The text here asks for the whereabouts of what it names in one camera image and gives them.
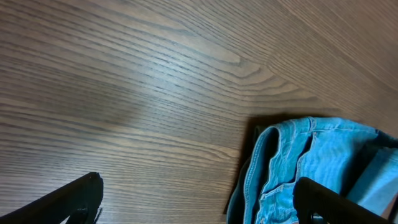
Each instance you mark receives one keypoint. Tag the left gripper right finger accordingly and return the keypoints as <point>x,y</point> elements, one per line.
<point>311,198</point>

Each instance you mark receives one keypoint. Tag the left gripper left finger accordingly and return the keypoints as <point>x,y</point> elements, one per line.
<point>77,202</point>

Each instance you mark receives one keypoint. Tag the light blue denim jeans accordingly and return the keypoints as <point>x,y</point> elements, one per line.
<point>356,161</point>

